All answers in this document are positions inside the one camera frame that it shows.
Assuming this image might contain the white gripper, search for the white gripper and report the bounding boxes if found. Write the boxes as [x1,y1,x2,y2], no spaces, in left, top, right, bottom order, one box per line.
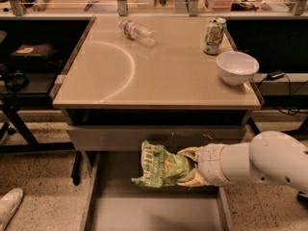
[177,143,230,188]

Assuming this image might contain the green jalapeno chip bag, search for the green jalapeno chip bag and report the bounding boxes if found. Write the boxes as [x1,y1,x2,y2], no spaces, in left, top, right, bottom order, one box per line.
[131,141,194,188]

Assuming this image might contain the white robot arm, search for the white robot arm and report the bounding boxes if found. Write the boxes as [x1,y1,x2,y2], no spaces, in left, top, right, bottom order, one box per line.
[179,131,308,194]

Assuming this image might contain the grey open middle drawer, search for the grey open middle drawer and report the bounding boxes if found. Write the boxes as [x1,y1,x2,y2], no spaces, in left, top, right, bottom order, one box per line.
[79,151,234,231]

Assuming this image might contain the grey drawer cabinet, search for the grey drawer cabinet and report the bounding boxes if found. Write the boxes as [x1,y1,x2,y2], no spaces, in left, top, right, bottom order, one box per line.
[49,14,265,231]

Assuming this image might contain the grey top drawer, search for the grey top drawer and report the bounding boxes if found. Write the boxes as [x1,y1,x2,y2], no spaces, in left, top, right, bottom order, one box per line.
[67,125,246,151]

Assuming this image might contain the black bag on shelf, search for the black bag on shelf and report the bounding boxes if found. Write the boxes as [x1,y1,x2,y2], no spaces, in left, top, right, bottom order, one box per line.
[10,44,57,61]

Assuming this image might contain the black table leg right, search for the black table leg right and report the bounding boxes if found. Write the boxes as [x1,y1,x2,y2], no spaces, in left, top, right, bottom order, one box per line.
[247,117,261,135]

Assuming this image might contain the black table leg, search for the black table leg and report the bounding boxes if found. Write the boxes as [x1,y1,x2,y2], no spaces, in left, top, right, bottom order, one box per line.
[247,117,261,135]
[71,151,82,186]

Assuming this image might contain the white bowl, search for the white bowl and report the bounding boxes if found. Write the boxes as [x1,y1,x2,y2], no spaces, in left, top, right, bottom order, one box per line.
[217,51,259,86]

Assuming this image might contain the black table leg left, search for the black table leg left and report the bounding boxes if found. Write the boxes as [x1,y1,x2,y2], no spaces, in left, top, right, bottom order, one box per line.
[71,151,82,186]

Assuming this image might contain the black power adapter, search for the black power adapter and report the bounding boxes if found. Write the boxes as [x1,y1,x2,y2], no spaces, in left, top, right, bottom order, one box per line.
[267,70,285,81]

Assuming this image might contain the green drink can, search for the green drink can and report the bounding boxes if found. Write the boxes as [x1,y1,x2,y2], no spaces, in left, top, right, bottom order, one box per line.
[203,17,226,55]

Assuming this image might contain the clear plastic water bottle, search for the clear plastic water bottle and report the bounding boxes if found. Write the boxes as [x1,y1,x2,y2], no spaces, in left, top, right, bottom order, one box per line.
[118,19,156,47]

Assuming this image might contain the white shoe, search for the white shoe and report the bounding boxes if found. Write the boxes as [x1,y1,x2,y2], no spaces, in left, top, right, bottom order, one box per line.
[0,188,23,231]

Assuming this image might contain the black headphones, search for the black headphones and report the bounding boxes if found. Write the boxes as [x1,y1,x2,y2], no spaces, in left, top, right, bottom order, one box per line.
[0,64,29,92]

